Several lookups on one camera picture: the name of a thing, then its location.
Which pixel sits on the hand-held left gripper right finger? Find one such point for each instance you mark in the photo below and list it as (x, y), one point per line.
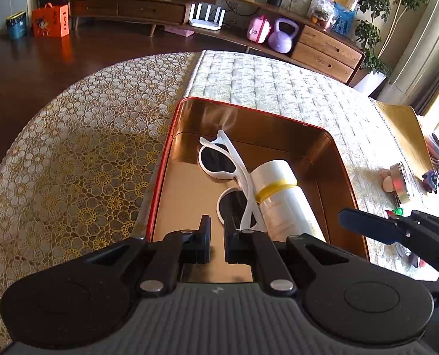
(229, 244)

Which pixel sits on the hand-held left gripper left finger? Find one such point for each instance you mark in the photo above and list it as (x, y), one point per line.
(205, 236)

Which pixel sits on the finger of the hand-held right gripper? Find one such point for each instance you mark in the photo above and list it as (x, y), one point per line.
(367, 225)

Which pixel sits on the red metal tin box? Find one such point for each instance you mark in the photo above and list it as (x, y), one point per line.
(189, 199)

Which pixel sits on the round metal tin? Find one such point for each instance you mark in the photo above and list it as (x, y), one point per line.
(400, 185)

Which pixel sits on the purple toy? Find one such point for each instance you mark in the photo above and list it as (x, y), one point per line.
(431, 179)

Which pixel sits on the white bottle yellow band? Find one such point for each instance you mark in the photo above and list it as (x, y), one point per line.
(286, 199)

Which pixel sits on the white sunglasses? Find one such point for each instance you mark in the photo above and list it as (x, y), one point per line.
(215, 162)

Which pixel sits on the pink toy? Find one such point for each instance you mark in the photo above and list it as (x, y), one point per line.
(386, 183)

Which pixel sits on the yellow table mat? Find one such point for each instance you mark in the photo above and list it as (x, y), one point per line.
(400, 129)

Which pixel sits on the white planter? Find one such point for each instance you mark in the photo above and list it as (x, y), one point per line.
(371, 83)

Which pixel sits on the cream quilted table mat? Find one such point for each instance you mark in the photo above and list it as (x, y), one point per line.
(278, 88)

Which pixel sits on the wooden TV cabinet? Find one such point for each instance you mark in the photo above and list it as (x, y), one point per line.
(323, 50)

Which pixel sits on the beige curtain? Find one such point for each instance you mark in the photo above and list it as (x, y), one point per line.
(419, 44)

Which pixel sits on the purple kettlebell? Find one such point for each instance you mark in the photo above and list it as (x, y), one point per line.
(282, 39)

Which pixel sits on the blue bag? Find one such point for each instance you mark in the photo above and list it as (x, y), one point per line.
(344, 20)

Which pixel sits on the pink flat box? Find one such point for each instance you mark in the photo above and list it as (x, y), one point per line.
(179, 31)

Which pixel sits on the pink toy case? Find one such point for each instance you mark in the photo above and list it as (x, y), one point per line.
(258, 29)

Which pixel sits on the clear plastic bag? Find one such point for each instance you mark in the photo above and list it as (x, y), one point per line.
(321, 13)

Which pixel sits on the white router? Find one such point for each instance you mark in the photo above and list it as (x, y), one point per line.
(206, 16)

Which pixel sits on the tall green potted tree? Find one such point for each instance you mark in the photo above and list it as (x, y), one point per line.
(376, 3)

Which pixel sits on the orange gift bag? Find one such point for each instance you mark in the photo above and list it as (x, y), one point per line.
(51, 22)

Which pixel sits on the blue trash bin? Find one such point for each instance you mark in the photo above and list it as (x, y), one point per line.
(16, 26)

